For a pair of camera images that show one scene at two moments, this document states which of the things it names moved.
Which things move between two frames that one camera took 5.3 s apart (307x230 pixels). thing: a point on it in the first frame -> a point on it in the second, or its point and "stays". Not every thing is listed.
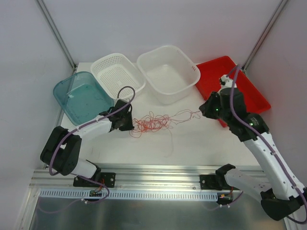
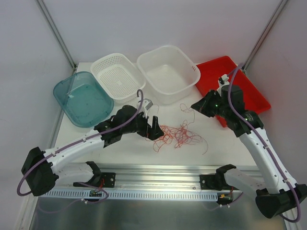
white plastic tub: [171, 75] stays
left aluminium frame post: [57, 33] stays
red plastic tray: [211, 72] stays
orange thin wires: [152, 122] -> [179, 135]
